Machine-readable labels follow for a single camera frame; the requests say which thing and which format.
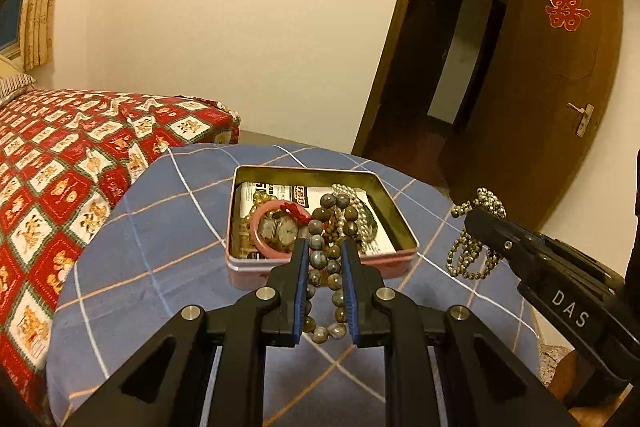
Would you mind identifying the red paper door decoration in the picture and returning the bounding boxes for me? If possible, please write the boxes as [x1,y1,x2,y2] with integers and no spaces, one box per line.
[545,0,591,32]

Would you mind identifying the pink bangle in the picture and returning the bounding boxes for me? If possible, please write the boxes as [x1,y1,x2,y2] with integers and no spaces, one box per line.
[249,201,306,258]

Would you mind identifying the grey stone bead bracelet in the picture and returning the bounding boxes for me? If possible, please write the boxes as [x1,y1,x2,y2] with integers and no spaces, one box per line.
[300,193,358,342]

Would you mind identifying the red tassel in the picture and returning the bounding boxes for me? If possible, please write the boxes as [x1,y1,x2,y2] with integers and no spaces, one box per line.
[280,202,312,225]

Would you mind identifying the person's right hand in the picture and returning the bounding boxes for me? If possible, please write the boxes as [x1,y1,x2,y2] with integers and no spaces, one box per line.
[547,349,631,427]

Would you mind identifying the brown wooden door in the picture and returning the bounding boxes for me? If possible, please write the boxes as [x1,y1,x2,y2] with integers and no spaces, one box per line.
[442,0,626,233]

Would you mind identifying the striped pillow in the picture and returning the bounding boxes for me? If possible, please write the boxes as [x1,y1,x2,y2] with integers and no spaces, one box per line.
[0,73,38,100]

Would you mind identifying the yellow-green bead bracelet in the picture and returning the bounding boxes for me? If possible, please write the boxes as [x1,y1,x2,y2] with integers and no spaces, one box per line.
[241,191,277,208]

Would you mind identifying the window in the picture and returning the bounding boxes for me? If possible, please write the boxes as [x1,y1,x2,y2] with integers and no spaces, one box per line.
[0,0,31,52]

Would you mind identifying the silver wristwatch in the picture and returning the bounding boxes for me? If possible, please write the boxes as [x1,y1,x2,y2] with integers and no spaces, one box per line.
[259,212,301,244]

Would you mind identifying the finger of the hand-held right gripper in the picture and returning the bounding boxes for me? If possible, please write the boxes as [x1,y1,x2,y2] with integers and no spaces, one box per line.
[464,207,551,280]

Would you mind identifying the pink floral tin box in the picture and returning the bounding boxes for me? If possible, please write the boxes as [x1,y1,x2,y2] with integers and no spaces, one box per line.
[226,164,420,292]

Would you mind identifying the metal door handle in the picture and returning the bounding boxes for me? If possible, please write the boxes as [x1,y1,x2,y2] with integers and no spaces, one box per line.
[567,103,595,138]

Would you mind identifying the blue checked tablecloth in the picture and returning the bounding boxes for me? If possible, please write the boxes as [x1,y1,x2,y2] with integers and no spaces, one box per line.
[45,143,543,427]

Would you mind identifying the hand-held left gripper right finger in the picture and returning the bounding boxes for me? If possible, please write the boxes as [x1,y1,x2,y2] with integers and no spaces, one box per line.
[341,238,576,427]

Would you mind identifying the brown wooden bead necklace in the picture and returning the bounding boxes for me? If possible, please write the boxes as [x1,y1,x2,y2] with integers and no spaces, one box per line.
[322,217,351,260]

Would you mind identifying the red printed bedspread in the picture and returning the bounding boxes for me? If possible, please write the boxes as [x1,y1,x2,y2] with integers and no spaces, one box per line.
[0,88,241,425]

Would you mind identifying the cream wooden headboard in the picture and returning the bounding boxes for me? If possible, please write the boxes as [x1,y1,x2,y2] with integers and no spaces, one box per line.
[0,54,23,78]

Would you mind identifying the metallic dark bead bracelet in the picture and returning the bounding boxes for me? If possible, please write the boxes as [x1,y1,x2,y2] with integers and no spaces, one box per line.
[446,188,507,280]

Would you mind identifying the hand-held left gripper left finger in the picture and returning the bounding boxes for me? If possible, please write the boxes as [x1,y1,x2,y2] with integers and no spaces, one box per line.
[65,238,310,427]

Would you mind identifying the pearl bracelet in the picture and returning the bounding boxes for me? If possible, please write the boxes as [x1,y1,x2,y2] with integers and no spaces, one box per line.
[330,183,362,238]

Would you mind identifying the brown wooden door frame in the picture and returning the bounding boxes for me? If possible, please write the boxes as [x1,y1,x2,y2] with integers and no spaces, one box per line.
[351,0,533,156]

